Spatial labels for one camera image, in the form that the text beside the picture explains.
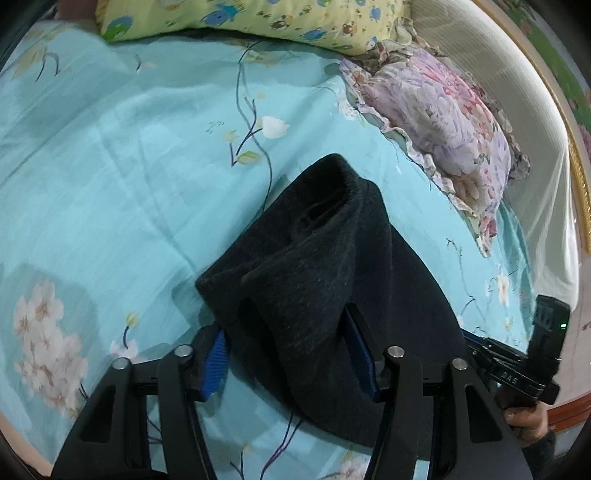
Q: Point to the white padded gold-trimmed headboard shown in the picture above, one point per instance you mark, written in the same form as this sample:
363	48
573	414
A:
521	92

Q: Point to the pink floral ruffled pillow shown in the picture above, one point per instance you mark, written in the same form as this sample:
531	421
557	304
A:
443	120

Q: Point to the dark knit pants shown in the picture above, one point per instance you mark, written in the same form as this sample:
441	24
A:
323	277

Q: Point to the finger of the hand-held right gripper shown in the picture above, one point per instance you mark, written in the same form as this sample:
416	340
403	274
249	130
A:
478	344

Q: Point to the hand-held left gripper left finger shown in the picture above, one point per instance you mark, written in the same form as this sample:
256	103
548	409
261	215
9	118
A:
214	364

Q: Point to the teal floral bed sheet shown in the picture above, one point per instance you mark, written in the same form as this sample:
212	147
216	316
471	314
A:
115	184

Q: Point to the person's right forearm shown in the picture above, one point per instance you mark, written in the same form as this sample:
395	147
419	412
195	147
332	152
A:
540	457

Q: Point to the person's right hand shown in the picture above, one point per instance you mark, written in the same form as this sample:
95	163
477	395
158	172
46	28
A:
524	422

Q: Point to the yellow cartoon print pillow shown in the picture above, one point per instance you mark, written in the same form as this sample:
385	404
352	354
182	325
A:
277	23

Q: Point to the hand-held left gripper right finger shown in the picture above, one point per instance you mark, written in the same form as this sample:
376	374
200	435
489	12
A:
364	369

